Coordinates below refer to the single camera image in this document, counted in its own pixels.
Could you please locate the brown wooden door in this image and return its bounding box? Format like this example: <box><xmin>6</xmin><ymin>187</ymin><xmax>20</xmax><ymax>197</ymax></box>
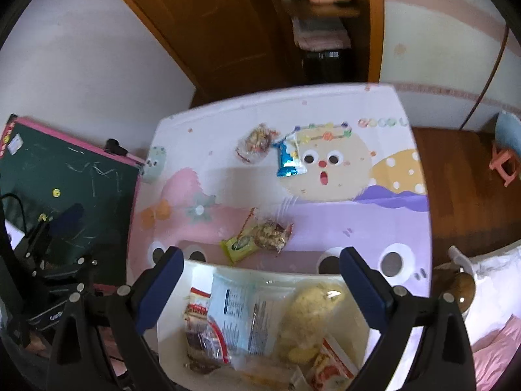
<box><xmin>95</xmin><ymin>0</ymin><xmax>303</xmax><ymax>103</ymax></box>

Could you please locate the red white cookie bag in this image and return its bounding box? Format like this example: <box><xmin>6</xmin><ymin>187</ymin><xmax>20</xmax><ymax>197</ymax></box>
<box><xmin>305</xmin><ymin>334</ymin><xmax>359</xmax><ymax>391</ymax></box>

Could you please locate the blue white snack packet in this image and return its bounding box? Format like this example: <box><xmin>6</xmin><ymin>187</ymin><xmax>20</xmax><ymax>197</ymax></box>
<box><xmin>272</xmin><ymin>131</ymin><xmax>307</xmax><ymax>178</ymax></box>

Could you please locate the brown white small packet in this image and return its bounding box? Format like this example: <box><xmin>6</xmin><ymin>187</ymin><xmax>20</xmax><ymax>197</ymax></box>
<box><xmin>185</xmin><ymin>330</ymin><xmax>223</xmax><ymax>375</ymax></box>

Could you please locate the pale floral wardrobe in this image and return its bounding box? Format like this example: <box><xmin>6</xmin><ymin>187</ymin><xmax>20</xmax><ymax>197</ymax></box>
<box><xmin>380</xmin><ymin>0</ymin><xmax>521</xmax><ymax>132</ymax></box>

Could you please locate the white bedsheet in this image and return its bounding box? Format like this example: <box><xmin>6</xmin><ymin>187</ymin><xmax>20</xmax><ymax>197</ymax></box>
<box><xmin>447</xmin><ymin>240</ymin><xmax>521</xmax><ymax>349</ymax></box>

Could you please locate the clear brown nut packet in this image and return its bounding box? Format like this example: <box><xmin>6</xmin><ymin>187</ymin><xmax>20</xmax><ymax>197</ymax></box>
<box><xmin>251</xmin><ymin>219</ymin><xmax>295</xmax><ymax>254</ymax></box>

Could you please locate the red label snack packet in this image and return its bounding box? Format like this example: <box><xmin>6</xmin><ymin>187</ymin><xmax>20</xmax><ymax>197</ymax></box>
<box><xmin>183</xmin><ymin>287</ymin><xmax>232</xmax><ymax>365</ymax></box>

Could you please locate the light blue cushion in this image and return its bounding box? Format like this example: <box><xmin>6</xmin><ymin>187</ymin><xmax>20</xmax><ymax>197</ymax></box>
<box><xmin>494</xmin><ymin>110</ymin><xmax>521</xmax><ymax>152</ymax></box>

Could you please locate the pink stool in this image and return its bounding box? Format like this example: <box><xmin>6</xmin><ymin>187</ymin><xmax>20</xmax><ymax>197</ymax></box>
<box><xmin>489</xmin><ymin>140</ymin><xmax>521</xmax><ymax>188</ymax></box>

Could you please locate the stack of folded cloths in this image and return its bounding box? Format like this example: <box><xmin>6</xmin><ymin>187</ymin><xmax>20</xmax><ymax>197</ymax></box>
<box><xmin>292</xmin><ymin>16</ymin><xmax>351</xmax><ymax>52</ymax></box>

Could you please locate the wooden shelf unit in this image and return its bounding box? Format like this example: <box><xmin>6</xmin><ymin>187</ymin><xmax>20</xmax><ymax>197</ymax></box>
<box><xmin>260</xmin><ymin>0</ymin><xmax>386</xmax><ymax>87</ymax></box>

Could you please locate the wooden bed frame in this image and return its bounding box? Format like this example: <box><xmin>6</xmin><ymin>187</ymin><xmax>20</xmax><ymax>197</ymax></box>
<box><xmin>431</xmin><ymin>269</ymin><xmax>478</xmax><ymax>316</ymax></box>

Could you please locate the white plastic box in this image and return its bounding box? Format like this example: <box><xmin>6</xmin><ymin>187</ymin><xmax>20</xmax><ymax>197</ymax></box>
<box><xmin>157</xmin><ymin>258</ymin><xmax>382</xmax><ymax>391</ymax></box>

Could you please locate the clear blue chip bag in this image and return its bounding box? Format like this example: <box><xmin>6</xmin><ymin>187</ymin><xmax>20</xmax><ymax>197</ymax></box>
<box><xmin>207</xmin><ymin>273</ymin><xmax>299</xmax><ymax>360</ymax></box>

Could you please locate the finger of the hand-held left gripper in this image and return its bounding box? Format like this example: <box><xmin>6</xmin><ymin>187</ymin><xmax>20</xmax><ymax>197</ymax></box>
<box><xmin>33</xmin><ymin>256</ymin><xmax>99</xmax><ymax>283</ymax></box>
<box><xmin>22</xmin><ymin>203</ymin><xmax>86</xmax><ymax>260</ymax></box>

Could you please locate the black cable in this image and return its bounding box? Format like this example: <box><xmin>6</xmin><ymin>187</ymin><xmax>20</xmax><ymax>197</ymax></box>
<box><xmin>0</xmin><ymin>193</ymin><xmax>26</xmax><ymax>231</ymax></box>

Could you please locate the green chalkboard with pink frame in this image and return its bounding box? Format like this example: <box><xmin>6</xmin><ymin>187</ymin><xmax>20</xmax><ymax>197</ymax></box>
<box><xmin>0</xmin><ymin>116</ymin><xmax>146</xmax><ymax>295</ymax></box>

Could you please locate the green snack packet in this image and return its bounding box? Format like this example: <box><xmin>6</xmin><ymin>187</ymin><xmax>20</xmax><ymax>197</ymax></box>
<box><xmin>220</xmin><ymin>208</ymin><xmax>262</xmax><ymax>264</ymax></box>

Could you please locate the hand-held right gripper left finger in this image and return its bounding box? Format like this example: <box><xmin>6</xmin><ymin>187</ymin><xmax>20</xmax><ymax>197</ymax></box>
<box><xmin>45</xmin><ymin>245</ymin><xmax>186</xmax><ymax>391</ymax></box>

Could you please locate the clear mixed nut packet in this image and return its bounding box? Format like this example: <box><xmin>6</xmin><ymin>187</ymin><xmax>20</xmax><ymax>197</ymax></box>
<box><xmin>235</xmin><ymin>123</ymin><xmax>281</xmax><ymax>164</ymax></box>

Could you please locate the clear bag of yellow puffs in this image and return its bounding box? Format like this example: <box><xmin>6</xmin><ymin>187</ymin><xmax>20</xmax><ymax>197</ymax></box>
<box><xmin>278</xmin><ymin>284</ymin><xmax>347</xmax><ymax>364</ymax></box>

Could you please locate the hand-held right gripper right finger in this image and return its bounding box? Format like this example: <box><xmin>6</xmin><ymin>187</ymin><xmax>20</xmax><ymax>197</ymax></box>
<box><xmin>339</xmin><ymin>246</ymin><xmax>477</xmax><ymax>391</ymax></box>

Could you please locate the pink blanket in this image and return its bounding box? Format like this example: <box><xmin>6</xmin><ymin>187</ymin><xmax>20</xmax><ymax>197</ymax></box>
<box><xmin>471</xmin><ymin>318</ymin><xmax>521</xmax><ymax>391</ymax></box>

